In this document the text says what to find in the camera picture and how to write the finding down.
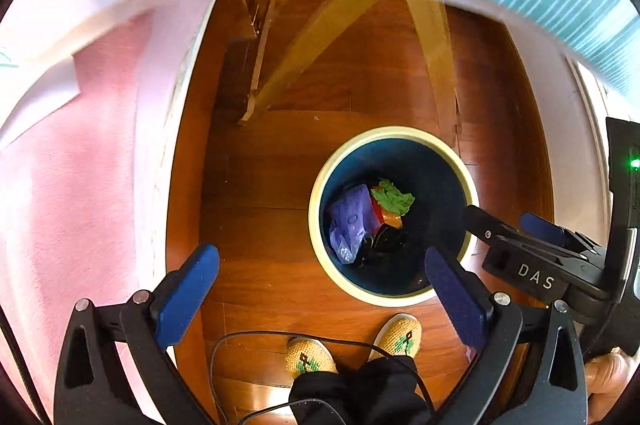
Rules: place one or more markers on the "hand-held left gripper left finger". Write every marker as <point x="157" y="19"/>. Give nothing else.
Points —
<point x="187" y="295"/>

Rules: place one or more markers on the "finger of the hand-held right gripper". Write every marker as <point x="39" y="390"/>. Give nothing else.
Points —
<point x="482" y="222"/>
<point x="545" y="227"/>

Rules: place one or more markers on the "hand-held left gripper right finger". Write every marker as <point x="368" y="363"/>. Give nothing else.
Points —
<point x="457" y="300"/>

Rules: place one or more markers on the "round blue trash bin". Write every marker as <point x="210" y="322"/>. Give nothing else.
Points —
<point x="440" y="185"/>

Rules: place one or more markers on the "red envelope packet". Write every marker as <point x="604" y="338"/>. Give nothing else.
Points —
<point x="390" y="221"/>

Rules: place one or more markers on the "green leaves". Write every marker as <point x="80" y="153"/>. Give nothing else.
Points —
<point x="392" y="200"/>

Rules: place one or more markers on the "black packet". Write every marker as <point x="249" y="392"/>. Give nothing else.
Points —
<point x="387" y="239"/>

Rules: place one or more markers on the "purple plastic bag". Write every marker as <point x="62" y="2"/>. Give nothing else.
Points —
<point x="350" y="220"/>

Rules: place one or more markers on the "person's right hand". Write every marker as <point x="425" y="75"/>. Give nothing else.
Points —
<point x="607" y="375"/>

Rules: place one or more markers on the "yellow knitted slipper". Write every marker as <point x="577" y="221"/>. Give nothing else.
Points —
<point x="397" y="335"/>
<point x="310" y="357"/>

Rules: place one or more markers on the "black pants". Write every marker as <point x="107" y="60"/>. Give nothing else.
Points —
<point x="360" y="392"/>

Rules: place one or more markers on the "pink bed sheet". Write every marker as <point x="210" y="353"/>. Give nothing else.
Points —
<point x="75" y="205"/>

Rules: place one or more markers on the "wooden table frame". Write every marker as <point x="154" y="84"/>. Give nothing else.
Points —
<point x="310" y="40"/>

